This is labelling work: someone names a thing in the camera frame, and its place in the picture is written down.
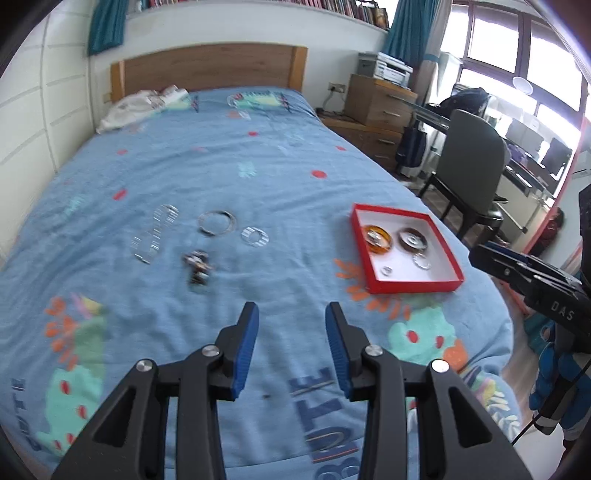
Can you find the white printer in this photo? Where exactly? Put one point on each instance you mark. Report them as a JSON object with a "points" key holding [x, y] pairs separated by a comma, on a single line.
{"points": [[388, 69]]}

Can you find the white garment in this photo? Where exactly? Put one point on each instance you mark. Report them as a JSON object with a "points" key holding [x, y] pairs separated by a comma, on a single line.
{"points": [[134, 110]]}

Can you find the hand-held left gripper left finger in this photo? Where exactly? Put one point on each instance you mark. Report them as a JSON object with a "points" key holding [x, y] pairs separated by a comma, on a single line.
{"points": [[244, 355]]}

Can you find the row of books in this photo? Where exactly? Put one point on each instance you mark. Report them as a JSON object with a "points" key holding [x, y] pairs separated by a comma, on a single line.
{"points": [[323, 4]]}

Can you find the brown bangle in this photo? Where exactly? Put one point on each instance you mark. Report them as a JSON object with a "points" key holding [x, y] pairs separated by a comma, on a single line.
{"points": [[401, 243]]}

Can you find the orange translucent bangle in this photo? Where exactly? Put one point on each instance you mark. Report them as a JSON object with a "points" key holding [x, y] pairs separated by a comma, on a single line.
{"points": [[367, 245]]}

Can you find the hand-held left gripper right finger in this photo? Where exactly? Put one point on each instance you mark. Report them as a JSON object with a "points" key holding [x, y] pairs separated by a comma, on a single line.
{"points": [[337, 355]]}

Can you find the wooden headboard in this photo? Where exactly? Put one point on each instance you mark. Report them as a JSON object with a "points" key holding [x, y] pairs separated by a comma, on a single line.
{"points": [[207, 69]]}

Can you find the wooden nightstand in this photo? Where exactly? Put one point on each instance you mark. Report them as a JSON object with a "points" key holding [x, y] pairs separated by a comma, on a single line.
{"points": [[369, 141]]}

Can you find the wooden drawer chest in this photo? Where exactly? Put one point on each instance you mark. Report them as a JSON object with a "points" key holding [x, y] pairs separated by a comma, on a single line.
{"points": [[378, 104]]}

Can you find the teal curtain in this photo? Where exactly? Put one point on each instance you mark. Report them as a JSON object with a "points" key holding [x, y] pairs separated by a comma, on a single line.
{"points": [[411, 32], [108, 25]]}

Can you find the dark blue hanging bag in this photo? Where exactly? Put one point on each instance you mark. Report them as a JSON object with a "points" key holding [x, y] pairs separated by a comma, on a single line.
{"points": [[411, 152]]}

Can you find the blue printed blanket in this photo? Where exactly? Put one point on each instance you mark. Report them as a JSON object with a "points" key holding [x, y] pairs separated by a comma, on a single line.
{"points": [[277, 184]]}

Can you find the glass desk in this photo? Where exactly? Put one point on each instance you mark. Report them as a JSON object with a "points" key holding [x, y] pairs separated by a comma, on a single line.
{"points": [[521, 177]]}

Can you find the dark backpack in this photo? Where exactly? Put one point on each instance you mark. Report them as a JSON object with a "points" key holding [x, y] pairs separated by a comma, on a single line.
{"points": [[466, 104]]}

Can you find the wall power outlet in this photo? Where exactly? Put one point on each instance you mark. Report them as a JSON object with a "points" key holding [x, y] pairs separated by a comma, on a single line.
{"points": [[337, 86]]}

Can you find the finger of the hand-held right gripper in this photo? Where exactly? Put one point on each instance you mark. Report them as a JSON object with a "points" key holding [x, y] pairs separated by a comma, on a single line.
{"points": [[526, 265], [501, 270]]}

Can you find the black computer monitor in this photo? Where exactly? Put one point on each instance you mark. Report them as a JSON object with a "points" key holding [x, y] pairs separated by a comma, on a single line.
{"points": [[558, 157]]}

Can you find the red cardboard box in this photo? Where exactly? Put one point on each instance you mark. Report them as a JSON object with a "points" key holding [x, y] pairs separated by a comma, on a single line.
{"points": [[443, 270]]}

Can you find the thin silver bangle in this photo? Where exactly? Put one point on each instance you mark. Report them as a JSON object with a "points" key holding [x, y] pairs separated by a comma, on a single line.
{"points": [[203, 228]]}

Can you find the grey chair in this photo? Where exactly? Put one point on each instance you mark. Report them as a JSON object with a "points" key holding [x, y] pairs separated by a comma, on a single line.
{"points": [[471, 161]]}

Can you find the white wardrobe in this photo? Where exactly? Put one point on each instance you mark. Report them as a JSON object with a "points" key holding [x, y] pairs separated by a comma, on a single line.
{"points": [[41, 92]]}

